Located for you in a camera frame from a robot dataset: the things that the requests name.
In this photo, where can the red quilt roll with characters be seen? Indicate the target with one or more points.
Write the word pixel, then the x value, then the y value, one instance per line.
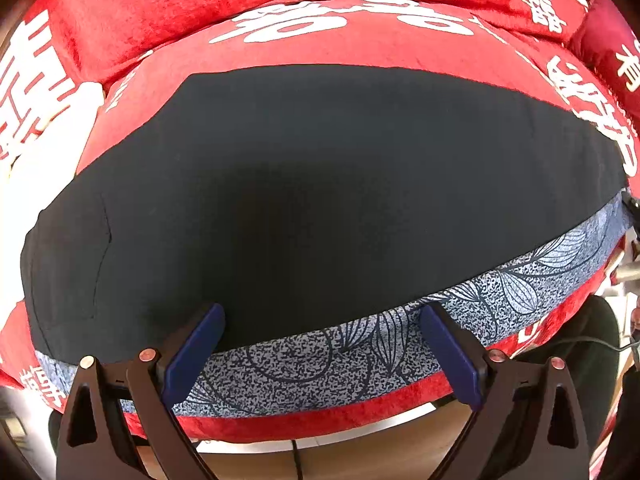
pixel 48 47

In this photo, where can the red bedspread with white characters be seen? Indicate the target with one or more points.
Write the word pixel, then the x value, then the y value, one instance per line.
pixel 431 37

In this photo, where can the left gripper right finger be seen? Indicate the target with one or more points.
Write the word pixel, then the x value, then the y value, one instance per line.
pixel 526 422

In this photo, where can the black pants with patterned waistband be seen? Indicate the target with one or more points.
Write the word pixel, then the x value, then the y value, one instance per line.
pixel 321 206

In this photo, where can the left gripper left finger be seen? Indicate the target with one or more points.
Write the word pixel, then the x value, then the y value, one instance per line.
pixel 95 441

